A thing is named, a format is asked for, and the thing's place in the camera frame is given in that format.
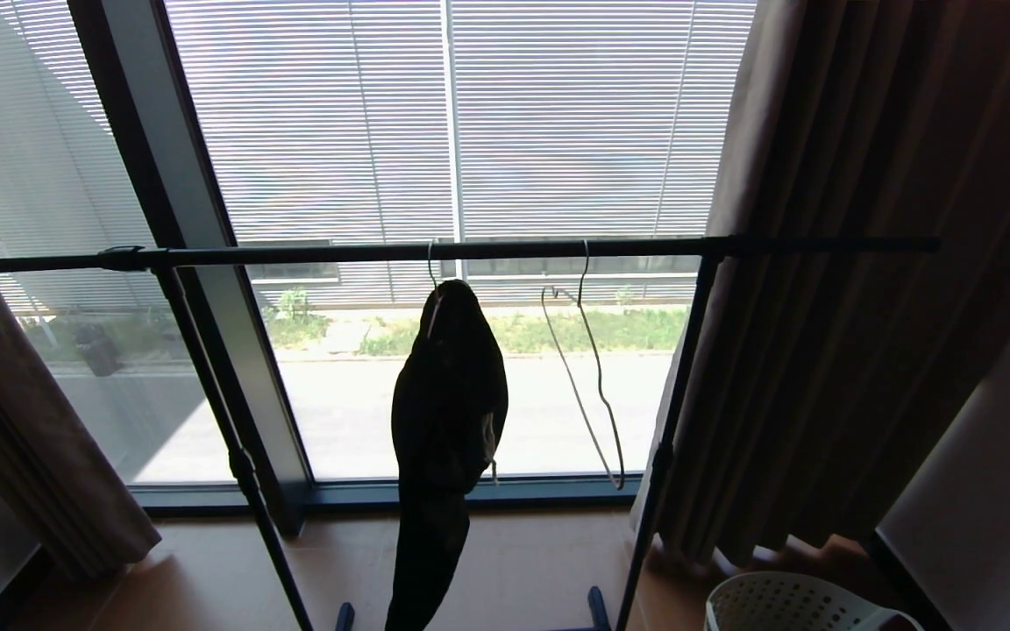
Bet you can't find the pink clothes hanger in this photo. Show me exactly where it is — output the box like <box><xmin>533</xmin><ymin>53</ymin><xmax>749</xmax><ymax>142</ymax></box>
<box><xmin>424</xmin><ymin>240</ymin><xmax>446</xmax><ymax>343</ymax></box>
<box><xmin>540</xmin><ymin>240</ymin><xmax>627</xmax><ymax>492</ymax></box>

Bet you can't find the black garment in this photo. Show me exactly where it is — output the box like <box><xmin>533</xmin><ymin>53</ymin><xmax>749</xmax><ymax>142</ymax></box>
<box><xmin>384</xmin><ymin>279</ymin><xmax>510</xmax><ymax>631</ymax></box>

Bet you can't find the black clothes rack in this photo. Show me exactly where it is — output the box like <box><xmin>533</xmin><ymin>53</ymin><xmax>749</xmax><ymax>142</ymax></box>
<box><xmin>0</xmin><ymin>235</ymin><xmax>942</xmax><ymax>631</ymax></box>

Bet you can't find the white laundry basket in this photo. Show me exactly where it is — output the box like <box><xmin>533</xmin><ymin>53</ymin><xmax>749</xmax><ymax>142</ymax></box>
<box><xmin>703</xmin><ymin>571</ymin><xmax>927</xmax><ymax>631</ymax></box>

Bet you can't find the window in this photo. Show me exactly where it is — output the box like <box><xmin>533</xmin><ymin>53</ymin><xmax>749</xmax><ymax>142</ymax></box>
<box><xmin>0</xmin><ymin>0</ymin><xmax>760</xmax><ymax>514</ymax></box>

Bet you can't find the brown curtain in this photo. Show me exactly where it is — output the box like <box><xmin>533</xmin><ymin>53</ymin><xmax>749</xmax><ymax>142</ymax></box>
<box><xmin>632</xmin><ymin>0</ymin><xmax>1010</xmax><ymax>566</ymax></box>
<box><xmin>0</xmin><ymin>197</ymin><xmax>162</xmax><ymax>581</ymax></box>

